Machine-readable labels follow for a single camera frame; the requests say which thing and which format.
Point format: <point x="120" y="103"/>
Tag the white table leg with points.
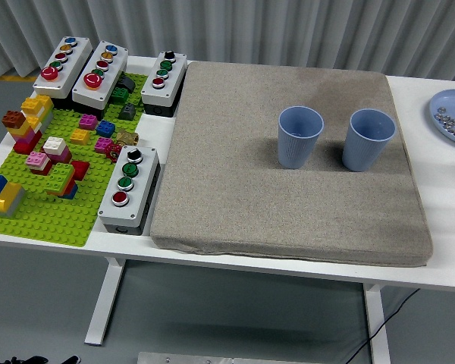
<point x="106" y="299"/>
<point x="377" y="326"/>

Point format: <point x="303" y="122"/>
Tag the blue toy brick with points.
<point x="105" y="129"/>

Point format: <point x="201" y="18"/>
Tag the white and pink brick stack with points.
<point x="57" y="149"/>

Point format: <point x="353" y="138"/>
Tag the yellow floor tape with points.
<point x="7" y="77"/>

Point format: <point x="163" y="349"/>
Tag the blue plate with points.
<point x="445" y="99"/>

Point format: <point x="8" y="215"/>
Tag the multicoloured brick tower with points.
<point x="30" y="132"/>

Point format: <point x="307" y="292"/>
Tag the five-button control box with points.
<point x="74" y="68"/>
<point x="112" y="81"/>

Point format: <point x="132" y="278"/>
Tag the green orange blue brick stack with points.
<point x="60" y="180"/>

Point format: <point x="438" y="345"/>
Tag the yellow toy brick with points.
<point x="79" y="137"/>

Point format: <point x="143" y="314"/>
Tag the blue yellow grey brick stack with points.
<point x="5" y="197"/>

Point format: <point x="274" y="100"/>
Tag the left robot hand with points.
<point x="34" y="360"/>

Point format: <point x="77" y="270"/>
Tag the four-button control box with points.
<point x="173" y="81"/>
<point x="142" y="189"/>

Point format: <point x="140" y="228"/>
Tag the grey sloped brick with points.
<point x="127" y="112"/>

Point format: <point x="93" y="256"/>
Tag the green brick baseplate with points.
<point x="41" y="227"/>

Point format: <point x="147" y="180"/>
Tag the dark green toy brick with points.
<point x="119" y="95"/>

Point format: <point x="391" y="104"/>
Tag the grey-brown fabric mat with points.
<point x="250" y="197"/>

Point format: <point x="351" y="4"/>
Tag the grey pleated curtain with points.
<point x="326" y="30"/>

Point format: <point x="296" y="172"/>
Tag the red toy brick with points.
<point x="80" y="170"/>

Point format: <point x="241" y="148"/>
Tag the dark grey curved brick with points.
<point x="127" y="83"/>

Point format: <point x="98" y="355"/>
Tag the magenta toy brick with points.
<point x="88" y="122"/>
<point x="102" y="145"/>

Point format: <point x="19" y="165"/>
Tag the pink and red brick stack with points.
<point x="38" y="163"/>

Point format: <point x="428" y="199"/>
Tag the blue ribbed cup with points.
<point x="360" y="153"/>
<point x="294" y="149"/>

